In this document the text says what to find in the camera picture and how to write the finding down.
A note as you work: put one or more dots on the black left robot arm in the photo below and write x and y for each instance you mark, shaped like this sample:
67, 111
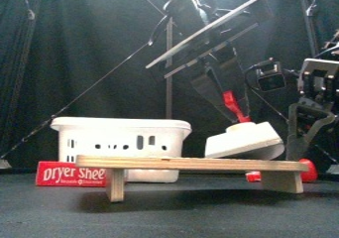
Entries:
187, 4

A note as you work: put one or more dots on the red toy bottle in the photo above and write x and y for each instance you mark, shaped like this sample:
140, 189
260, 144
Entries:
309, 171

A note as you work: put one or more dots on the wooden toy ironing board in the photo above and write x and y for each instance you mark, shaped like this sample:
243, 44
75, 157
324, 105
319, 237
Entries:
189, 164

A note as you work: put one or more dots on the white plastic laundry basket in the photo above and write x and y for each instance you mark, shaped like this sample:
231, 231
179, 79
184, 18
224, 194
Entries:
119, 136

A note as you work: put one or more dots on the diagonal metal brace rod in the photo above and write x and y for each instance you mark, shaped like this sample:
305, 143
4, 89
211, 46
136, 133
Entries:
88, 91

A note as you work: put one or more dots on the red dryer sheets box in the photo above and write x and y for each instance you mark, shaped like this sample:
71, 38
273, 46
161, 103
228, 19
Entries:
65, 174

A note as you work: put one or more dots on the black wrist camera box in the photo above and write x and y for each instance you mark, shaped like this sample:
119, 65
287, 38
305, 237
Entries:
269, 77

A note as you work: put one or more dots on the vertical metal frame pole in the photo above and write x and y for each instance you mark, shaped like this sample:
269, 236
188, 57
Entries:
168, 66

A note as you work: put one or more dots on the dark metal frame post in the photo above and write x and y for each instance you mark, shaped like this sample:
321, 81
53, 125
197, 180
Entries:
308, 17

